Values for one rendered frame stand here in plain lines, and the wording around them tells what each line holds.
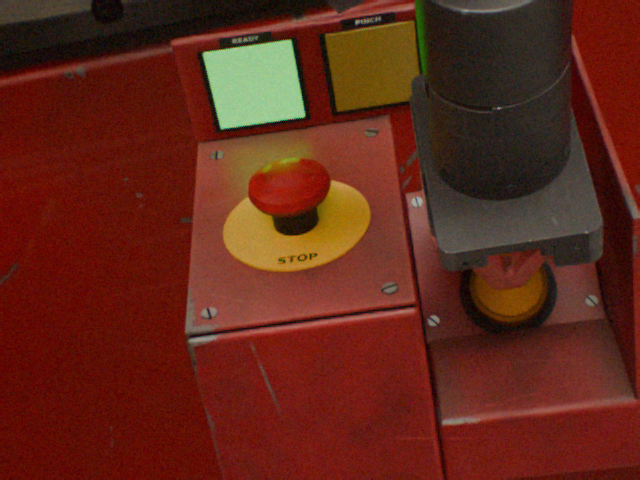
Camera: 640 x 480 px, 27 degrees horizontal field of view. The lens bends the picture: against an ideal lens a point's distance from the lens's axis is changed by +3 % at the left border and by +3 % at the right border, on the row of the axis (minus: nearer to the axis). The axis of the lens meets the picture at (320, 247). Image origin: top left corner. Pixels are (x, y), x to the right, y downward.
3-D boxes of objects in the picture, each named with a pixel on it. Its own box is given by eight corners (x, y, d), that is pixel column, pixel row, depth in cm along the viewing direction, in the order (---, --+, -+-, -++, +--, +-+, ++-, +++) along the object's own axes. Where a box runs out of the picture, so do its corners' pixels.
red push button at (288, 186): (258, 265, 63) (244, 204, 61) (258, 215, 66) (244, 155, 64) (341, 253, 63) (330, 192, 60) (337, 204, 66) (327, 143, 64)
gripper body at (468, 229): (556, 78, 61) (558, -52, 55) (603, 257, 55) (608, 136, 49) (412, 104, 61) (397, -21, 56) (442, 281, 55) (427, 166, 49)
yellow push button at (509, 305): (475, 335, 68) (475, 325, 66) (464, 264, 69) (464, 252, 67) (551, 326, 68) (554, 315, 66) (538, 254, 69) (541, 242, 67)
